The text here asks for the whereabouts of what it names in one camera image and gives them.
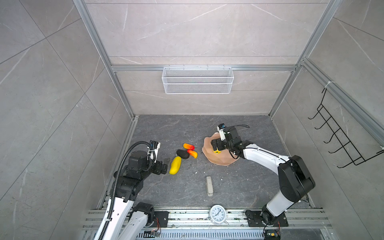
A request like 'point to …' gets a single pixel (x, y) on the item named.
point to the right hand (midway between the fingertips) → (217, 138)
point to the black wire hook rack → (352, 153)
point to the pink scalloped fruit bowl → (224, 158)
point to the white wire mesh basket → (195, 80)
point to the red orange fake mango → (189, 146)
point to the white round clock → (217, 214)
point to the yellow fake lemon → (217, 151)
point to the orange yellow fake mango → (193, 153)
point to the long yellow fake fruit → (175, 165)
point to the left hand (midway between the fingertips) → (159, 153)
